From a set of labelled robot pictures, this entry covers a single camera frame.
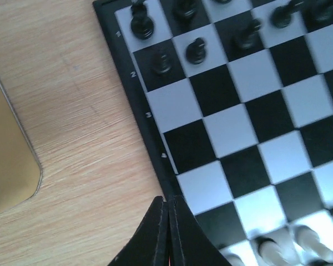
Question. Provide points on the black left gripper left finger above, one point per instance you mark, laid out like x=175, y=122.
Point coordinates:
x=149, y=243

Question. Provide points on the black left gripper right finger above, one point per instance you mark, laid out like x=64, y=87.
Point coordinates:
x=188, y=243

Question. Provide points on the black and white chessboard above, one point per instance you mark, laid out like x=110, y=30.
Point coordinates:
x=246, y=136

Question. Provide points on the white pawn near board edge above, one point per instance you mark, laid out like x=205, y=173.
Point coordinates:
x=270, y=252

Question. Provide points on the gold metal tin lid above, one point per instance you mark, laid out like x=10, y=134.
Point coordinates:
x=20, y=169

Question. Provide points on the black pawn column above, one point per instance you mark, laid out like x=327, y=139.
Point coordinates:
x=244, y=38
x=161, y=63
x=196, y=51
x=281, y=16

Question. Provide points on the black rook corner piece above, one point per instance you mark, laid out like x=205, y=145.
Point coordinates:
x=141, y=24

